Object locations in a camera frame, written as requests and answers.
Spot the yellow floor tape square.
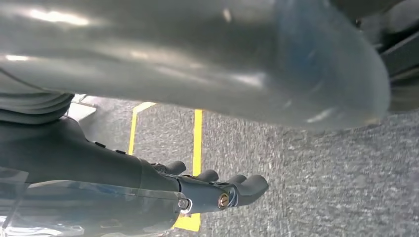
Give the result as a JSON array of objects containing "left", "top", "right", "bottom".
[{"left": 127, "top": 101, "right": 204, "bottom": 233}]

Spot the dark grey robot lower body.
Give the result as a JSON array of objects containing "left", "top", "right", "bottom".
[{"left": 331, "top": 0, "right": 419, "bottom": 113}]

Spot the white flat floor plate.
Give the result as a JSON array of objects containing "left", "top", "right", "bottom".
[{"left": 67, "top": 94, "right": 98, "bottom": 122}]

